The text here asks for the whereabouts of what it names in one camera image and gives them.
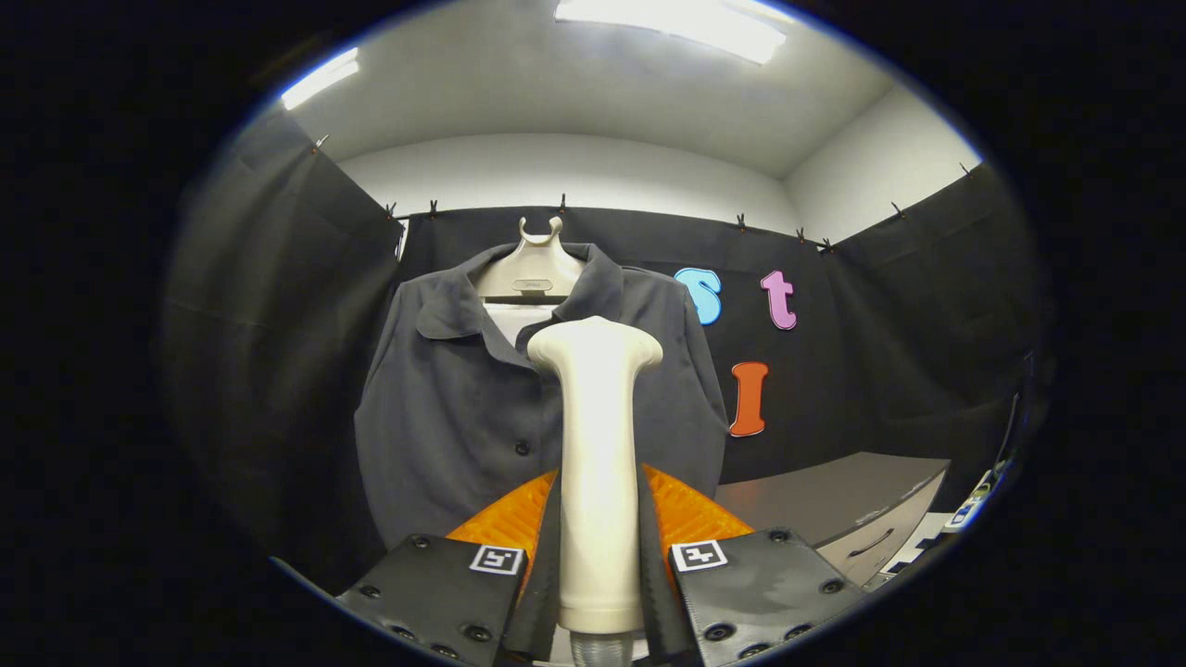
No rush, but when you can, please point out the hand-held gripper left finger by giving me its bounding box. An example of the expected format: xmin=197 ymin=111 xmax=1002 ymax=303
xmin=335 ymin=468 xmax=564 ymax=667

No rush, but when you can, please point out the cream plastic hanger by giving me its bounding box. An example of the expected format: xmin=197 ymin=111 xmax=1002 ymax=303
xmin=474 ymin=216 xmax=587 ymax=305

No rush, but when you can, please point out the white side table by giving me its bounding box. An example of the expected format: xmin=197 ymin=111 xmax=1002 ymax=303
xmin=876 ymin=512 xmax=955 ymax=580

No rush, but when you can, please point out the grey cabinet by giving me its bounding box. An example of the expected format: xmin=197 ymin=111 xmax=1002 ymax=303
xmin=713 ymin=451 xmax=953 ymax=586

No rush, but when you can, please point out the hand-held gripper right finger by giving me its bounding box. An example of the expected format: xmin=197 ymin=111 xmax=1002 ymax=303
xmin=639 ymin=463 xmax=870 ymax=667

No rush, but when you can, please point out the pile of small colourful items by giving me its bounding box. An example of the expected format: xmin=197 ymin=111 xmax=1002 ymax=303
xmin=943 ymin=463 xmax=1011 ymax=534

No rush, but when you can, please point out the narrow ceiling light panel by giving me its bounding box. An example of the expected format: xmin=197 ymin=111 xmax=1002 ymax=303
xmin=280 ymin=46 xmax=360 ymax=112

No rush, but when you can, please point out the white garment steamer head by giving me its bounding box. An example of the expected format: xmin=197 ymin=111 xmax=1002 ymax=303
xmin=526 ymin=316 xmax=664 ymax=636

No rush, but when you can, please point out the row of black clips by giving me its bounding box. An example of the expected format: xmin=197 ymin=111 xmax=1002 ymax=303
xmin=310 ymin=134 xmax=974 ymax=256

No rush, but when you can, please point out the dark grey button shirt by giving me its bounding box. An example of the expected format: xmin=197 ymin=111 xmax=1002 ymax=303
xmin=354 ymin=243 xmax=729 ymax=549

